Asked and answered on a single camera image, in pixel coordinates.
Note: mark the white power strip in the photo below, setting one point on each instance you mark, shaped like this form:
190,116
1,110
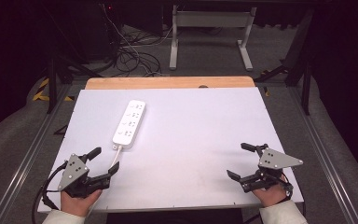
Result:
129,123

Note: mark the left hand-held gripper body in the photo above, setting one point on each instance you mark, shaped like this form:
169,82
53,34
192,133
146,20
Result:
73,170

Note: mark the white table board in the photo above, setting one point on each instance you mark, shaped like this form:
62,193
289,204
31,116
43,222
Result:
180,146

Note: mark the person's right hand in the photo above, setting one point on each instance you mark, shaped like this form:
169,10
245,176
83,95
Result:
270,195

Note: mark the black metal stand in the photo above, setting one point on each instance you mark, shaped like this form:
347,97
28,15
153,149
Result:
52,84
295,62

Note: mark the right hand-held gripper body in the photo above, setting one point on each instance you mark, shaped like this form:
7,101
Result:
276,159

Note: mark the person's left hand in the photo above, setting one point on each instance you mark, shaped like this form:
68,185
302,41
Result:
77,203

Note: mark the grey metal desk frame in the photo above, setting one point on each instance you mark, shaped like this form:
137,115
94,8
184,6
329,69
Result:
211,19

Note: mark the aluminium floor rail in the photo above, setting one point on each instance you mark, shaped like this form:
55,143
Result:
323,155
28,158

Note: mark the dark equipment cabinet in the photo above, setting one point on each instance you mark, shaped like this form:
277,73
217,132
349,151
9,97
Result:
102,31

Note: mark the wooden table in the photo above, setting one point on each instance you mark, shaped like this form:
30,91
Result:
167,82

